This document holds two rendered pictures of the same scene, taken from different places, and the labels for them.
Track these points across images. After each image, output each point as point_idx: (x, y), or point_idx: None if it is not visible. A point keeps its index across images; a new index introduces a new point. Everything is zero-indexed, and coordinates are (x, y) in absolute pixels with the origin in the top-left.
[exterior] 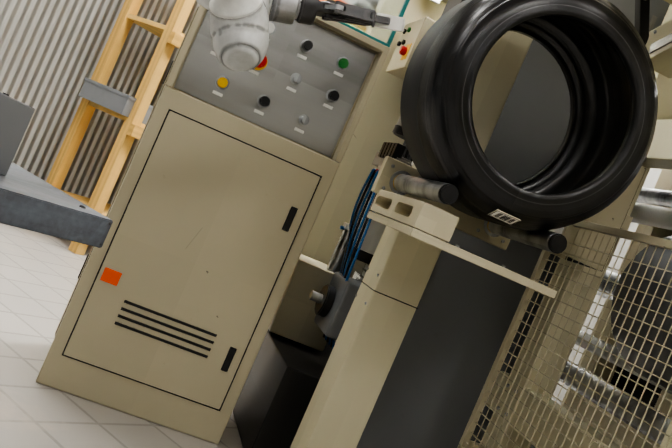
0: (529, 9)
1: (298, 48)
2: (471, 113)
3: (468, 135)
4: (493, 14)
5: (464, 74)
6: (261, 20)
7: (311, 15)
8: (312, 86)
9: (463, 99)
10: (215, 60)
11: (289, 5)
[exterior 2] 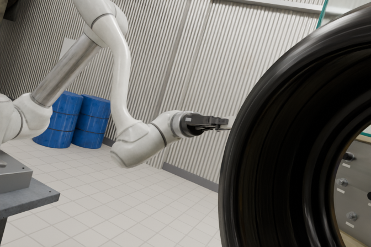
0: (288, 64)
1: (343, 159)
2: (229, 204)
3: (228, 232)
4: (254, 86)
5: (228, 157)
6: (125, 136)
7: (185, 129)
8: (357, 188)
9: (226, 186)
10: None
11: (175, 125)
